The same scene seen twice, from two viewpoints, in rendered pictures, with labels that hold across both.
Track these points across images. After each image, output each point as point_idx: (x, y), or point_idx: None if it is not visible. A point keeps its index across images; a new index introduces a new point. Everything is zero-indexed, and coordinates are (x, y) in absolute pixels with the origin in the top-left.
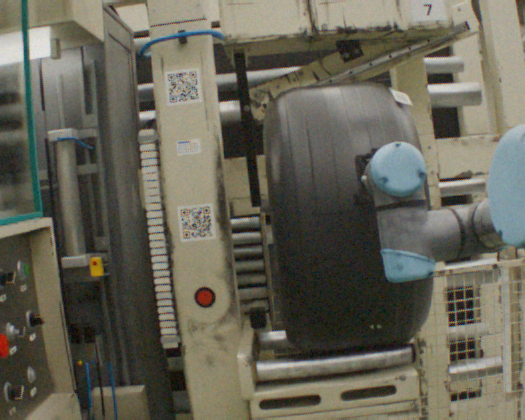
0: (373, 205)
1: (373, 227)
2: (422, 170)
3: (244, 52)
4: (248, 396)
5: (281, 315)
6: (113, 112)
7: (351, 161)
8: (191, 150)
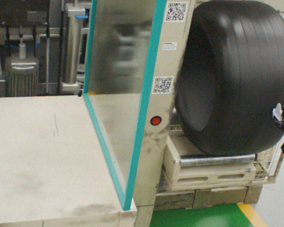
0: None
1: None
2: None
3: None
4: (175, 179)
5: (196, 135)
6: None
7: (269, 88)
8: (170, 47)
